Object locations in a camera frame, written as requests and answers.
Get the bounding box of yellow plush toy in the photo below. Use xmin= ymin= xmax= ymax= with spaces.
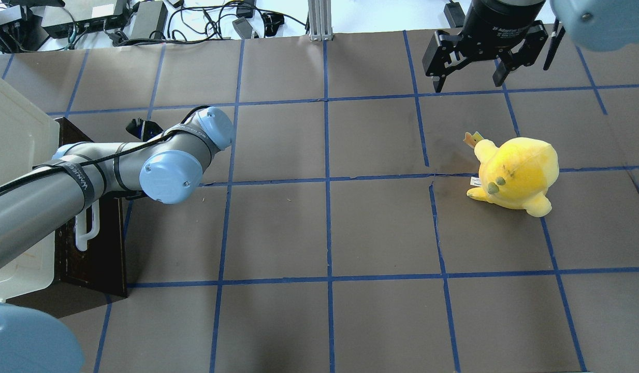
xmin=464 ymin=132 xmax=559 ymax=218

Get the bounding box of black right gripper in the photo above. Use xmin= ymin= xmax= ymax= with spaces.
xmin=422 ymin=1 xmax=548 ymax=93

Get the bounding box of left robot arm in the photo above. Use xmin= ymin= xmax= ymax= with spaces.
xmin=0 ymin=106 xmax=236 ymax=269

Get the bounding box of dark wooden drawer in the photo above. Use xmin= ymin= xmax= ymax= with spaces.
xmin=53 ymin=117 xmax=128 ymax=298

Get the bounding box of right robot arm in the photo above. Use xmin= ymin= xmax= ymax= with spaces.
xmin=422 ymin=1 xmax=639 ymax=93

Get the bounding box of cream plastic storage box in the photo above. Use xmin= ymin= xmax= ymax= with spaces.
xmin=0 ymin=75 xmax=61 ymax=303

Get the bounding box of aluminium frame post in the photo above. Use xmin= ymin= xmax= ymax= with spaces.
xmin=308 ymin=0 xmax=334 ymax=41

